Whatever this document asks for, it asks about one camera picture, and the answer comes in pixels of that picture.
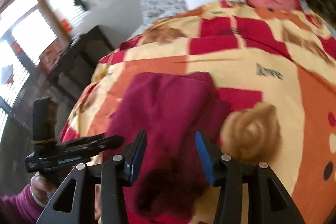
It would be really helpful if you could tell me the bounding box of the maroon fleece shirt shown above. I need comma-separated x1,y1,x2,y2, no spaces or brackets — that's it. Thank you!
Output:
107,72,230,223

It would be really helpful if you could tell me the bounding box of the left hand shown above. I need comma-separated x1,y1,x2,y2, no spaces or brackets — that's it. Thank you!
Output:
30,172,57,207

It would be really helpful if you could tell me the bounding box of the maroon left sleeve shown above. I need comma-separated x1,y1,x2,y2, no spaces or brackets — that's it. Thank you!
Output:
1,184,44,224

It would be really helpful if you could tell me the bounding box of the dark wooden side table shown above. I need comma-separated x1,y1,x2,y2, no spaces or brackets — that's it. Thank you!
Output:
38,25,114,101

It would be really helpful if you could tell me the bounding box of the orange red patterned blanket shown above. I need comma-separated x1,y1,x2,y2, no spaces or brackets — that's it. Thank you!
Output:
61,1,335,223

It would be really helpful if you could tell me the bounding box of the black wall object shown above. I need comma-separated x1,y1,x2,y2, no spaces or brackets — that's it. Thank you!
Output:
74,0,88,12

